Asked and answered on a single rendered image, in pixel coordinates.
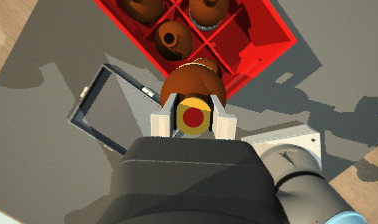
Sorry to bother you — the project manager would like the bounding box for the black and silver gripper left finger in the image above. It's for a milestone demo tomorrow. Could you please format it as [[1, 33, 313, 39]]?
[[151, 93, 180, 137]]

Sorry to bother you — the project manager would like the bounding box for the red bottle crate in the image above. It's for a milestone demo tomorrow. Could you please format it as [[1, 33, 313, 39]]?
[[93, 0, 281, 96]]

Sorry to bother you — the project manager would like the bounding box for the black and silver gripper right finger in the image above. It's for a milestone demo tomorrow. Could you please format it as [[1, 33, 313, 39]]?
[[207, 95, 238, 140]]

